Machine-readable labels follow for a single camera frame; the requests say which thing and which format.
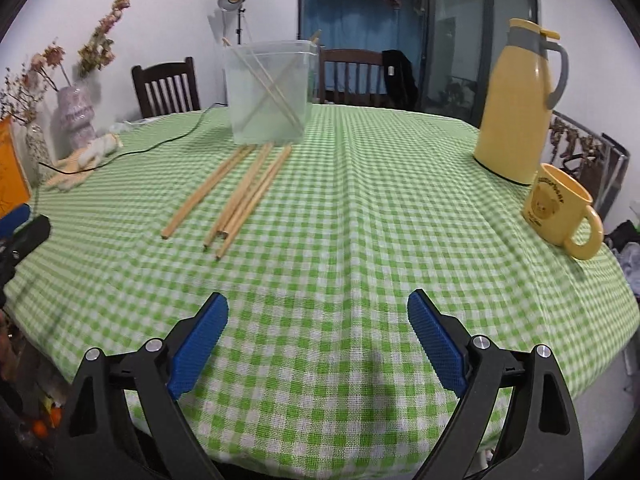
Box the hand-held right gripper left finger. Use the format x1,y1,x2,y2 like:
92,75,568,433
55,291,230,480

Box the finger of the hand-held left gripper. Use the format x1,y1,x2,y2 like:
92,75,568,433
0,215,52,261
0,204,30,235

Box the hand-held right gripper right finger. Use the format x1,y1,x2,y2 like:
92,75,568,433
407,289,587,480

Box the bunch of wooden chopsticks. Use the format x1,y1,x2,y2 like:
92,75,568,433
161,30,322,261

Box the clear plastic container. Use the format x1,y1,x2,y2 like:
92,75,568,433
222,39,319,146

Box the orange box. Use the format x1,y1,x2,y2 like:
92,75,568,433
0,115,32,218

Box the speckled vase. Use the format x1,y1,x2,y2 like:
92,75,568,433
24,124,51,183

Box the cream work gloves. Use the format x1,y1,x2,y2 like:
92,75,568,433
44,132,124,192

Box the green checked tablecloth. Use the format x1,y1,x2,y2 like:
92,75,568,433
30,104,640,466

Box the pink ribbed vase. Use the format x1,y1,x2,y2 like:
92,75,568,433
56,85,97,153

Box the dried twig branches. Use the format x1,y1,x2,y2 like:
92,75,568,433
0,62,56,128

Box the yellow bear print mug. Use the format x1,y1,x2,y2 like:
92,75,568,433
521,162,605,261

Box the dried pink flowers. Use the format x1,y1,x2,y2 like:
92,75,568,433
42,0,132,91

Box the grey bag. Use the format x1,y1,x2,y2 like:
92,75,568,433
617,242,640,297

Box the dark wooden chair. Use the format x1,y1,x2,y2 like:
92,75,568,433
318,48,388,107
131,56,202,120

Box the black bag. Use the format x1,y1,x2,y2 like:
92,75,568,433
607,220,640,247

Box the metal rack with dried goods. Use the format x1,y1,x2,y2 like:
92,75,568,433
548,110,628,221

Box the potted plant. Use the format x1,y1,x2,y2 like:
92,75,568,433
440,77,481,121

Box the yellow thermos jug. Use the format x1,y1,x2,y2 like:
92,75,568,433
473,18,570,187

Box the black garment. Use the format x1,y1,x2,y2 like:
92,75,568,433
382,49,419,109

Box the sliding glass door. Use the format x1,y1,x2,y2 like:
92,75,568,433
298,0,542,126

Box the blue curtain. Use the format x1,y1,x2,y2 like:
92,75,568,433
302,0,426,56

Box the black cable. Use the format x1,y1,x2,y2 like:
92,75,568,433
39,104,228,211

